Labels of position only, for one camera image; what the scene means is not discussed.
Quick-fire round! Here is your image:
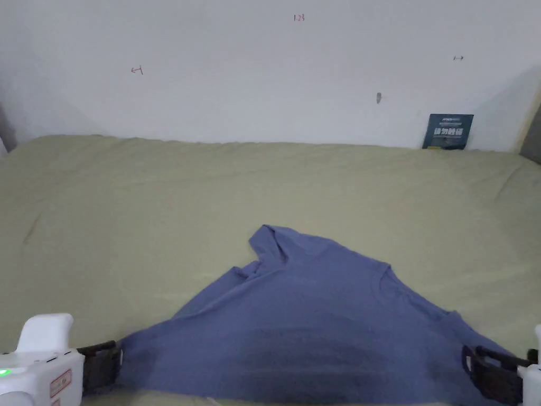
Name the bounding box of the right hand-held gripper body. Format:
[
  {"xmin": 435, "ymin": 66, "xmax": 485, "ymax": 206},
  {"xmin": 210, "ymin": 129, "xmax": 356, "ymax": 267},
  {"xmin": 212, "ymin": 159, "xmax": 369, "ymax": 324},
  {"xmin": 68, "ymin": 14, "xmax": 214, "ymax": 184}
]
[{"xmin": 516, "ymin": 324, "xmax": 541, "ymax": 406}]

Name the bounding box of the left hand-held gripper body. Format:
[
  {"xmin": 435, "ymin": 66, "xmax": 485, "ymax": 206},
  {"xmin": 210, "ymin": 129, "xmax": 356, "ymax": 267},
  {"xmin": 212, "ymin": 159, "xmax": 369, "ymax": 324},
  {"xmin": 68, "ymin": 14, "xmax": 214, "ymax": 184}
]
[{"xmin": 0, "ymin": 312, "xmax": 99, "ymax": 406}]

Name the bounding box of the dark blue printed card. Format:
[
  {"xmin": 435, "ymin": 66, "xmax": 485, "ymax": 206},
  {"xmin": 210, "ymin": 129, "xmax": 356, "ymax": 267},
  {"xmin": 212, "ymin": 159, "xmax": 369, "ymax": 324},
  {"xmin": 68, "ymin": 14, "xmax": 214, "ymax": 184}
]
[{"xmin": 422, "ymin": 113, "xmax": 474, "ymax": 151}]

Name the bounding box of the blue shirt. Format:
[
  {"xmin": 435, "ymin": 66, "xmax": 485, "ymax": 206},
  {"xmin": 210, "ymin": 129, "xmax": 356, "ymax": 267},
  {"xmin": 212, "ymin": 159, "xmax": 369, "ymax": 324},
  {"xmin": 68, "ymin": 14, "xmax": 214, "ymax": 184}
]
[{"xmin": 112, "ymin": 224, "xmax": 528, "ymax": 403}]

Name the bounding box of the bed with pale green sheet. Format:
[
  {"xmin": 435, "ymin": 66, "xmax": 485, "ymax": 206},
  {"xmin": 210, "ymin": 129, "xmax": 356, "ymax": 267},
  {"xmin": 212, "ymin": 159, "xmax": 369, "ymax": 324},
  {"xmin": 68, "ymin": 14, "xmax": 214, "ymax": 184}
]
[{"xmin": 0, "ymin": 134, "xmax": 541, "ymax": 406}]

